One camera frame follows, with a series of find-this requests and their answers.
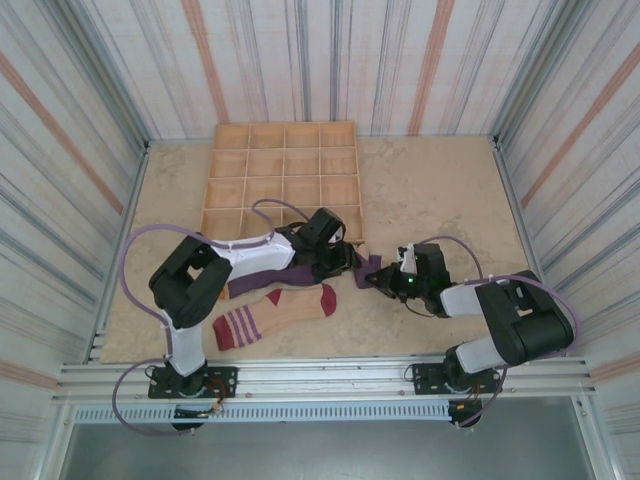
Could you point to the beige sock red toe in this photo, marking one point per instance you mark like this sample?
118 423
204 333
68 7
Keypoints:
295 307

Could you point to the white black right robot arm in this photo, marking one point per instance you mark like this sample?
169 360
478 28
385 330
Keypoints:
525 320

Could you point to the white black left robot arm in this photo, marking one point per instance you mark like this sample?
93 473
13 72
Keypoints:
190 280

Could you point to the wooden compartment tray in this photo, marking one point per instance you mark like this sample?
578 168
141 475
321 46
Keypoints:
285 175

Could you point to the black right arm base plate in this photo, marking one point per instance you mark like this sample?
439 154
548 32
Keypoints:
425 380

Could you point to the aluminium mounting rail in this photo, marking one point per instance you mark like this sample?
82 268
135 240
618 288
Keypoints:
325 380

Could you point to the aluminium side rail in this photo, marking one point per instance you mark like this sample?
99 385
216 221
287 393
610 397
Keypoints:
132 200
517 200

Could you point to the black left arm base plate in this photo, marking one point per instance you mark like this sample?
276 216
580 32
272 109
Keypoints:
225 382

